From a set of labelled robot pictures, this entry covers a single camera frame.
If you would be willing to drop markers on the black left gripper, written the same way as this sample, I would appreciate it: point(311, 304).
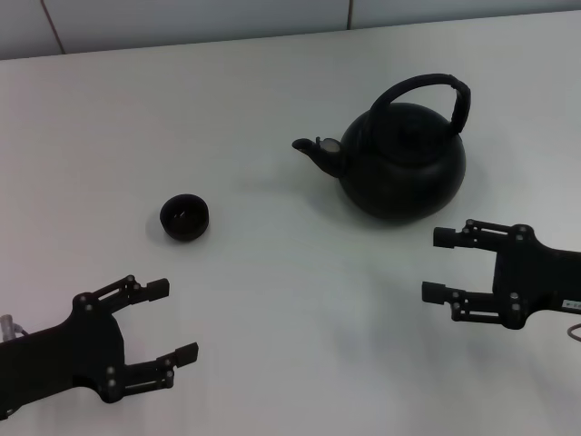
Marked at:
point(68, 354)

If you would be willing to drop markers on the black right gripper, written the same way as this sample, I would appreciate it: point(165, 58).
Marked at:
point(540, 277)

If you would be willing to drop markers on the small black teacup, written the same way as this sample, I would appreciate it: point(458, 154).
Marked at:
point(186, 228)

